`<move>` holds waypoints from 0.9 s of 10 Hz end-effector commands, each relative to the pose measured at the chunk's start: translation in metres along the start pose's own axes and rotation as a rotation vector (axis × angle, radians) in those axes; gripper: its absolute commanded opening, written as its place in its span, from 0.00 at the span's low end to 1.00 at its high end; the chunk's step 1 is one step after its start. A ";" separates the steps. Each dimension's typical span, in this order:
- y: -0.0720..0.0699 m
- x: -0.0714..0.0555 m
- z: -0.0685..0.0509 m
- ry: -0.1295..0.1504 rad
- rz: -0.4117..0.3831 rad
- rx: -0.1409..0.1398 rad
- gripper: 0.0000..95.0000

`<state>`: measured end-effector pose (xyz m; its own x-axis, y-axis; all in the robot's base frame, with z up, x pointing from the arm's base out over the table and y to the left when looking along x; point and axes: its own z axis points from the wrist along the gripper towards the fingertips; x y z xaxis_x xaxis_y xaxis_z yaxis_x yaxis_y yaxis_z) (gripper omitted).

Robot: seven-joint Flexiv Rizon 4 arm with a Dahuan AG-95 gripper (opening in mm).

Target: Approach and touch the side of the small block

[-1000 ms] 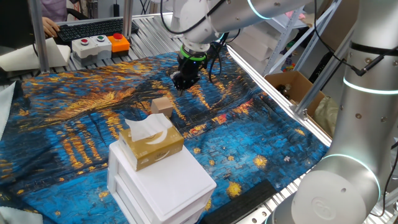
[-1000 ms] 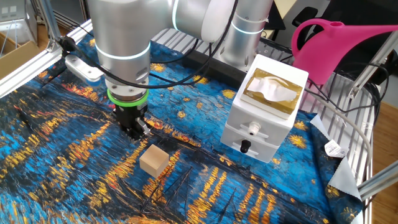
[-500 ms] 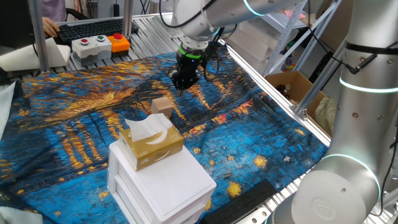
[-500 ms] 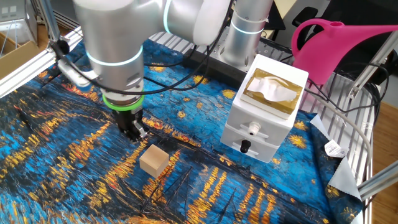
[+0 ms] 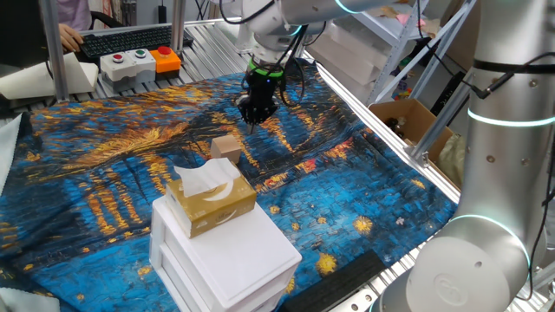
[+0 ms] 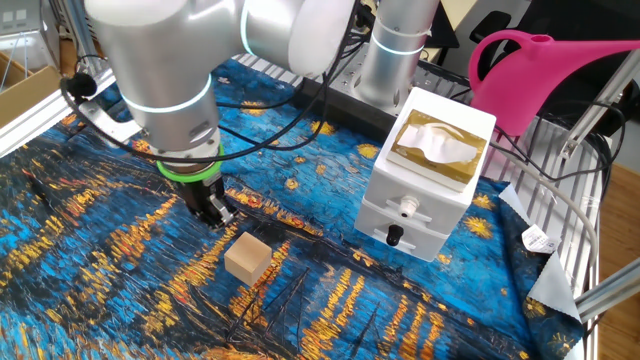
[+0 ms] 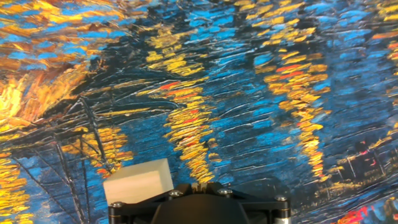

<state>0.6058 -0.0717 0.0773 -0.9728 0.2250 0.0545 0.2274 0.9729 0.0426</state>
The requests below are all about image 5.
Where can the orange emergency stop box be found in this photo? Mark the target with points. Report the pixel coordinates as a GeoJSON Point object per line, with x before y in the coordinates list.
{"type": "Point", "coordinates": [167, 61]}

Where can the white foam packaging block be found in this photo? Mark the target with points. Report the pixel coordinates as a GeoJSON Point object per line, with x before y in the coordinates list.
{"type": "Point", "coordinates": [360, 60]}

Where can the person in pink shirt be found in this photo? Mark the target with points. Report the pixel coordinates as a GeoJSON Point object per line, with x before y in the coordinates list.
{"type": "Point", "coordinates": [76, 13]}

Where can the black computer monitor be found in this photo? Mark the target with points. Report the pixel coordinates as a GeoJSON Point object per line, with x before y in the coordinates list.
{"type": "Point", "coordinates": [21, 30]}

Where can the person's bare hand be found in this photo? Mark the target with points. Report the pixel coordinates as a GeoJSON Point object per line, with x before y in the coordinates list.
{"type": "Point", "coordinates": [69, 38]}

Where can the pink paper sheet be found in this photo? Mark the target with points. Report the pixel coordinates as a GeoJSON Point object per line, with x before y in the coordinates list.
{"type": "Point", "coordinates": [402, 19]}

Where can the beige cloth bag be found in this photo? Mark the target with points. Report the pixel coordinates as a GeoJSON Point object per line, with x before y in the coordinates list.
{"type": "Point", "coordinates": [451, 160]}

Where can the aluminium frame post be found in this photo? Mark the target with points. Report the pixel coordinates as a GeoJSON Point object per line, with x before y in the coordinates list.
{"type": "Point", "coordinates": [178, 26]}
{"type": "Point", "coordinates": [54, 47]}

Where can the white cloth piece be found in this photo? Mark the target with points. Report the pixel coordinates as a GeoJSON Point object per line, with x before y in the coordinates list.
{"type": "Point", "coordinates": [8, 147]}
{"type": "Point", "coordinates": [26, 301]}

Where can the black computer keyboard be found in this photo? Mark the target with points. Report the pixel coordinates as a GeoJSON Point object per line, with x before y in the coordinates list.
{"type": "Point", "coordinates": [130, 40]}

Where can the diagonal aluminium strut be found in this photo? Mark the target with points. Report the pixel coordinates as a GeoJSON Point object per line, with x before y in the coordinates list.
{"type": "Point", "coordinates": [442, 121]}

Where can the large brown cardboard panel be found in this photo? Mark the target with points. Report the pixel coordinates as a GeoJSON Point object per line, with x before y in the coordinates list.
{"type": "Point", "coordinates": [466, 39]}

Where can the white plastic drawer unit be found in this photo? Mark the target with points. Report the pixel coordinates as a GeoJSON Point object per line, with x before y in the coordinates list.
{"type": "Point", "coordinates": [243, 260]}

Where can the starry night painting tablecloth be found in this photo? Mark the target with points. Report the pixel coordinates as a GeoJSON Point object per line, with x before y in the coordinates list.
{"type": "Point", "coordinates": [347, 195]}

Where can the black foam strip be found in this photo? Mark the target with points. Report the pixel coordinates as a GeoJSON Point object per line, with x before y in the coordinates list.
{"type": "Point", "coordinates": [338, 281]}

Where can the green ringed wrist flange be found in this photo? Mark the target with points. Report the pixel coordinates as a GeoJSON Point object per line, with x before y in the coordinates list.
{"type": "Point", "coordinates": [264, 73]}

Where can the white folded foam sheet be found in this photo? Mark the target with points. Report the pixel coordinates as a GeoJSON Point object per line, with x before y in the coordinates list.
{"type": "Point", "coordinates": [34, 80]}

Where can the white metal shelf rack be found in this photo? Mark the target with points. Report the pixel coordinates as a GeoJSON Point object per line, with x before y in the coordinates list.
{"type": "Point", "coordinates": [392, 65]}

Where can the black power adapter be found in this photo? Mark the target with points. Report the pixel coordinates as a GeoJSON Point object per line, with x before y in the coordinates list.
{"type": "Point", "coordinates": [162, 14]}

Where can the small wooden block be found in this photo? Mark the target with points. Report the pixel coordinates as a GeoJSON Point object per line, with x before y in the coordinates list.
{"type": "Point", "coordinates": [225, 148]}

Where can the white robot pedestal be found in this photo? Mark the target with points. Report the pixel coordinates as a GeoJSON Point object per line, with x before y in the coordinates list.
{"type": "Point", "coordinates": [243, 41]}

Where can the black office chair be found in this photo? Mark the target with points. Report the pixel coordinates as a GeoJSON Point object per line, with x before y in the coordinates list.
{"type": "Point", "coordinates": [106, 19]}

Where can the white tissue sheet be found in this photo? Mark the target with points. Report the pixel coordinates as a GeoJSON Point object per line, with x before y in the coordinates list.
{"type": "Point", "coordinates": [204, 175]}

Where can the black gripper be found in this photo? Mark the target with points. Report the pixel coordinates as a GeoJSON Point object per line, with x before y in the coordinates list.
{"type": "Point", "coordinates": [262, 91]}

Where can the aluminium table edge rail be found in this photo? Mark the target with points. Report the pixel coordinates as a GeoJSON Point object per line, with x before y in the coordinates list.
{"type": "Point", "coordinates": [390, 136]}

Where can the colourful toy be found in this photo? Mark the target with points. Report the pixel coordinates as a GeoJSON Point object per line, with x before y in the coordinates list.
{"type": "Point", "coordinates": [402, 94]}

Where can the open cardboard box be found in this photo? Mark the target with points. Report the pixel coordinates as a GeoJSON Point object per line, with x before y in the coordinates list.
{"type": "Point", "coordinates": [412, 115]}

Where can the small bottles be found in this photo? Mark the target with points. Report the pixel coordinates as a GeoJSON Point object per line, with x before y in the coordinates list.
{"type": "Point", "coordinates": [396, 125]}

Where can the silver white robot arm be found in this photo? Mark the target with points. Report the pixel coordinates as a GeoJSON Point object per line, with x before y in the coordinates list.
{"type": "Point", "coordinates": [498, 173]}

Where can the grey two-button control box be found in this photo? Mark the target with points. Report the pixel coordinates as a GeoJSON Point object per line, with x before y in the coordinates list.
{"type": "Point", "coordinates": [128, 67]}

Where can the golden tissue box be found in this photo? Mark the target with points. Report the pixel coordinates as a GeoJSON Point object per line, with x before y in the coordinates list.
{"type": "Point", "coordinates": [217, 210]}

